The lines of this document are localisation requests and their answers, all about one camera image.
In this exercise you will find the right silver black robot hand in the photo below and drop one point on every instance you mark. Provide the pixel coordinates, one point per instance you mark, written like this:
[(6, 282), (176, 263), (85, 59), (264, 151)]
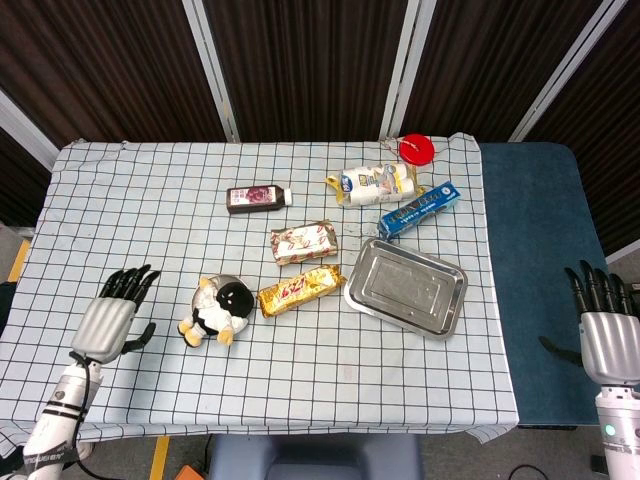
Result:
[(612, 345)]

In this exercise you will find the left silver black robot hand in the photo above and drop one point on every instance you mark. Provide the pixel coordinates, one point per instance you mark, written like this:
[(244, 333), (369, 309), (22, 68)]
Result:
[(102, 325)]

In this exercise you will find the black white plush doll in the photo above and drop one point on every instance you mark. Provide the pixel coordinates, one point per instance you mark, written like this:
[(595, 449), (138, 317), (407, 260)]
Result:
[(220, 312)]

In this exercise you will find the gold snack bar package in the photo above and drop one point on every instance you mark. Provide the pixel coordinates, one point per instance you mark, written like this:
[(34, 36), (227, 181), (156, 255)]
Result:
[(300, 290)]

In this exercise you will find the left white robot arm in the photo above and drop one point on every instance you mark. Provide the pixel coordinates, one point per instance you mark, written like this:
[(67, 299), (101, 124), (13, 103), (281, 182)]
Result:
[(57, 420)]

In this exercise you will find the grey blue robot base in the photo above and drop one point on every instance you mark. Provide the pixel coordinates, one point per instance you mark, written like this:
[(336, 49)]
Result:
[(315, 457)]

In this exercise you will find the round metal plate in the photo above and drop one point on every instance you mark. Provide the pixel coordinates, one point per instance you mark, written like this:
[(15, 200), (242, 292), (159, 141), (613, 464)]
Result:
[(201, 303)]

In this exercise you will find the checkered white tablecloth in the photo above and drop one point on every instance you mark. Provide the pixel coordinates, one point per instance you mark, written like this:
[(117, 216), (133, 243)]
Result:
[(125, 225)]

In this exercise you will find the small black floor block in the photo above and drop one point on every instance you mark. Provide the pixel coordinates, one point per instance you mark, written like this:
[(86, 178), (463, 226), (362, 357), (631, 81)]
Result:
[(598, 462)]

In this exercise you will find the white shoe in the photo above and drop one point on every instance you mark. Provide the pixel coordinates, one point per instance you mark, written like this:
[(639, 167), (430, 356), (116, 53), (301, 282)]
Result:
[(86, 450)]

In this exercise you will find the orange floor object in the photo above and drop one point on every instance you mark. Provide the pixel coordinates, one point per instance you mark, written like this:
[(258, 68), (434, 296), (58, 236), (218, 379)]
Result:
[(189, 473)]

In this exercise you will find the dark slatted partition panel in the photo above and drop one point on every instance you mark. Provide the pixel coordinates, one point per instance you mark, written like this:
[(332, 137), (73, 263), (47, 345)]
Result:
[(610, 125), (100, 60), (500, 50), (310, 60), (15, 175)]

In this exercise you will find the dark juice bottle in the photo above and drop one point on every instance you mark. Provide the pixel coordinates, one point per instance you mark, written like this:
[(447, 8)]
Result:
[(255, 197)]

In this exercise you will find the rectangular steel tray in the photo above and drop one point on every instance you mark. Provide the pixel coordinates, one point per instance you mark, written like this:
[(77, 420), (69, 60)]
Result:
[(405, 287)]

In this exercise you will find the gold red white snack pack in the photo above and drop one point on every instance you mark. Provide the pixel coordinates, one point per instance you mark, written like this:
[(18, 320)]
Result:
[(305, 242)]

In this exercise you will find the blue biscuit box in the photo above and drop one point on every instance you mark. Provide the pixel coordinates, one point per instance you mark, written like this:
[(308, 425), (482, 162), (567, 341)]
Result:
[(417, 210)]

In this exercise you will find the red round lid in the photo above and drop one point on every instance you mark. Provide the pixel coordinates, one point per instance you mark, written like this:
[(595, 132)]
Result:
[(417, 150)]

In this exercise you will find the white yellow snack bag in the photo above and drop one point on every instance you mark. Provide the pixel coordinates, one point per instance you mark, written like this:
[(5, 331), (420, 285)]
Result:
[(375, 185)]

